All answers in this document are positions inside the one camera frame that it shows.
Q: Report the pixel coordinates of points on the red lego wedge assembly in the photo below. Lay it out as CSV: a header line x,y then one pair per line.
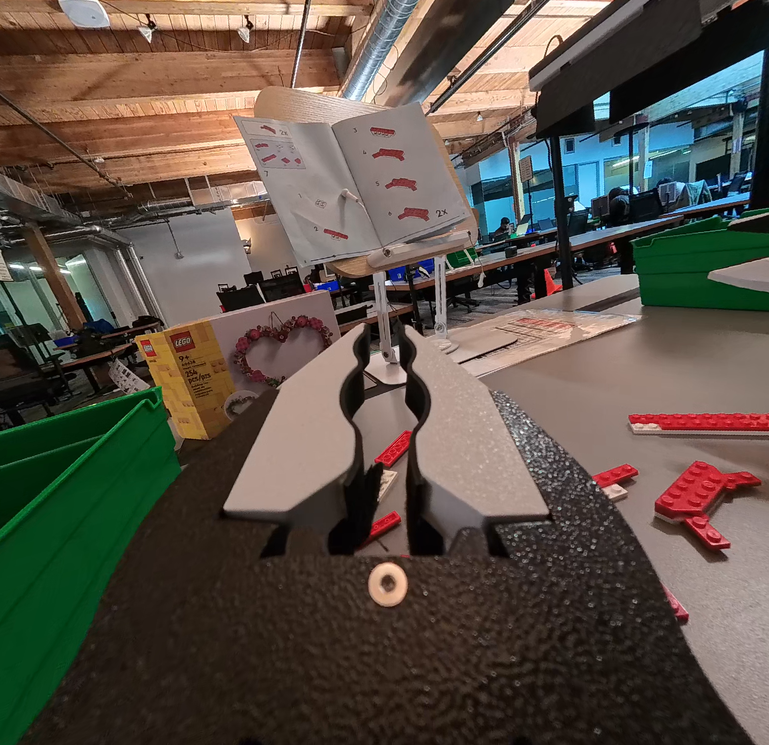
x,y
691,492

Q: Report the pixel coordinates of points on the black overhead frame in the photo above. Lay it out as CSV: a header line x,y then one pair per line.
x,y
631,30

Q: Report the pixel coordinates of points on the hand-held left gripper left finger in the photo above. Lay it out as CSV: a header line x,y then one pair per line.
x,y
300,444

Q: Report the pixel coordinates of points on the ceiling spotlight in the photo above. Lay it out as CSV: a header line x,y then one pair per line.
x,y
147,30
244,30

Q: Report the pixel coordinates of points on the red lego piece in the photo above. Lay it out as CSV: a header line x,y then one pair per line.
x,y
676,605

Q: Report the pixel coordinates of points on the long wooden desk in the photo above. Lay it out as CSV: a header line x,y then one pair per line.
x,y
601,234

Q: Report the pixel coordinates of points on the white lego plate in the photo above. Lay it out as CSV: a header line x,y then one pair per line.
x,y
387,483

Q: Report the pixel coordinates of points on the white ceiling access point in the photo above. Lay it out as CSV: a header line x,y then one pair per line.
x,y
84,11

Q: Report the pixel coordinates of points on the row of black office chairs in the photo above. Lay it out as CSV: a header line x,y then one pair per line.
x,y
264,291

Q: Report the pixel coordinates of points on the green storage bin stack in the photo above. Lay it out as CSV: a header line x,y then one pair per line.
x,y
673,276
72,516

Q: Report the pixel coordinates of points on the silver air duct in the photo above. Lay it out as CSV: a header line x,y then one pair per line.
x,y
384,36

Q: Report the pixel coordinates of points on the long red lego frame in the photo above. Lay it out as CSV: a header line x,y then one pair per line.
x,y
697,422

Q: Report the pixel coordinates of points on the white plastic basket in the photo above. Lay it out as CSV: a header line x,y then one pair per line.
x,y
129,377

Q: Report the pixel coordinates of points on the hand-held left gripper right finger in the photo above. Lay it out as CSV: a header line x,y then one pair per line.
x,y
480,450

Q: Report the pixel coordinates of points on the orange traffic cone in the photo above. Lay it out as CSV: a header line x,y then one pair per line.
x,y
552,285

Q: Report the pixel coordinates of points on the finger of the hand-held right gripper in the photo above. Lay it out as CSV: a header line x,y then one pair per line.
x,y
748,276
754,222

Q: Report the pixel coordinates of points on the clear bag with papers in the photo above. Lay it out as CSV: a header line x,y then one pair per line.
x,y
571,330

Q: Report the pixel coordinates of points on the small red lego plate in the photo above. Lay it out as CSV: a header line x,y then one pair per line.
x,y
384,524

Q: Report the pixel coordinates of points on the black ceiling rod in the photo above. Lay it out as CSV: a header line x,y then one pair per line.
x,y
303,30

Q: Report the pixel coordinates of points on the yellow and white lego box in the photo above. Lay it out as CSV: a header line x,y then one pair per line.
x,y
192,372

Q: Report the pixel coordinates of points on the lego instruction booklet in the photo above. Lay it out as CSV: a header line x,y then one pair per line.
x,y
312,180

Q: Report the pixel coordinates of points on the wide red lego plate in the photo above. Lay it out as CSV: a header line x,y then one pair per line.
x,y
393,449

